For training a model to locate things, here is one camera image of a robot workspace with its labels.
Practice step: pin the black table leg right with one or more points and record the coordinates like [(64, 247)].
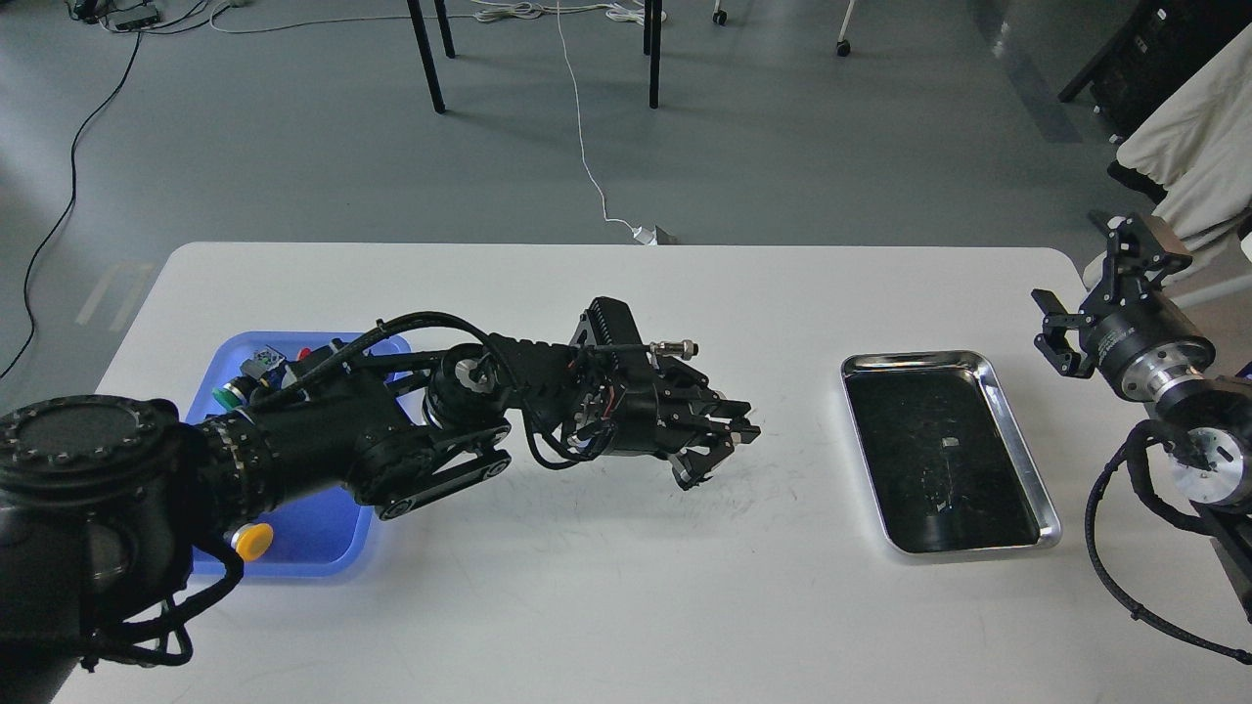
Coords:
[(653, 23)]

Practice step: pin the black table leg left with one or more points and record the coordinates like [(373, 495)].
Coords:
[(426, 54)]

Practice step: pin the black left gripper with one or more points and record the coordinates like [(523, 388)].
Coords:
[(636, 398)]

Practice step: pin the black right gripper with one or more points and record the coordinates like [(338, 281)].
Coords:
[(1140, 341)]

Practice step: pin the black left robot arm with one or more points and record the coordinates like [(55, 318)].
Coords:
[(122, 522)]

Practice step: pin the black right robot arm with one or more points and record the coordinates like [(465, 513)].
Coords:
[(1188, 462)]

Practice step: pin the white power adapter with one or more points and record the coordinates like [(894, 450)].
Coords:
[(655, 236)]

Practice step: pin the silver metal tray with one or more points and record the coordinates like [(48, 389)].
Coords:
[(952, 476)]

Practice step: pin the green push button switch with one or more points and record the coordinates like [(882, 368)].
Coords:
[(263, 368)]

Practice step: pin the black table leg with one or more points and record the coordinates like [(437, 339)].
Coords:
[(426, 54), (653, 23)]

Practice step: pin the beige cloth cover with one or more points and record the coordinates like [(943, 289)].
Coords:
[(1193, 157)]

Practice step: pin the blue plastic tray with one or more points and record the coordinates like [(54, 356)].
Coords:
[(318, 534)]

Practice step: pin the yellow push button switch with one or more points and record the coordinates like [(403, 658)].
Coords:
[(250, 541)]

